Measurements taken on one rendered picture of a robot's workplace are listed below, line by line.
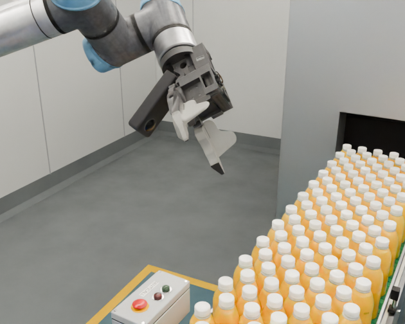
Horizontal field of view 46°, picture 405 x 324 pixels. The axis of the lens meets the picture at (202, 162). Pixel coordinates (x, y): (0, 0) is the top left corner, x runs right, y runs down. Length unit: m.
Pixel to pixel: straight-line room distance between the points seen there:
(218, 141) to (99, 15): 0.28
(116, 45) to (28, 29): 0.15
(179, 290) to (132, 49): 0.64
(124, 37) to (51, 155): 3.65
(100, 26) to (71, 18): 0.05
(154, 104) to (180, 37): 0.12
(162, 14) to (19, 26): 0.24
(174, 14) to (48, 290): 2.55
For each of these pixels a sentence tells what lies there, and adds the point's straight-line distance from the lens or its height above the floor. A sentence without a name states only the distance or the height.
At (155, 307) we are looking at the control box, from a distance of 1.20.
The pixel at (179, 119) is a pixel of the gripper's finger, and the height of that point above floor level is 1.65.
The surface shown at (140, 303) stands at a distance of 1.20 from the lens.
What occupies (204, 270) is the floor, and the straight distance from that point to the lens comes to 3.23.
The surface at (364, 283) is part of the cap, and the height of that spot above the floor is 1.09.
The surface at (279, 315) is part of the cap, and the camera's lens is 1.20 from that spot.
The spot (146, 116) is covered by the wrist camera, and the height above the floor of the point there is 1.63.
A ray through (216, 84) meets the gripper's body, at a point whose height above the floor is 1.69.
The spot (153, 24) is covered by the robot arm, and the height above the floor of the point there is 1.77.
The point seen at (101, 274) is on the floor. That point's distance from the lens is 3.27.
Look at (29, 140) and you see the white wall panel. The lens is 4.25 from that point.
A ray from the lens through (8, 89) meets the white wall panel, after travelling 4.05.
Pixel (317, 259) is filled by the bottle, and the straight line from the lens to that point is 1.49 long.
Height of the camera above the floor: 1.86
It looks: 22 degrees down
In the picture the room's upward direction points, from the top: straight up
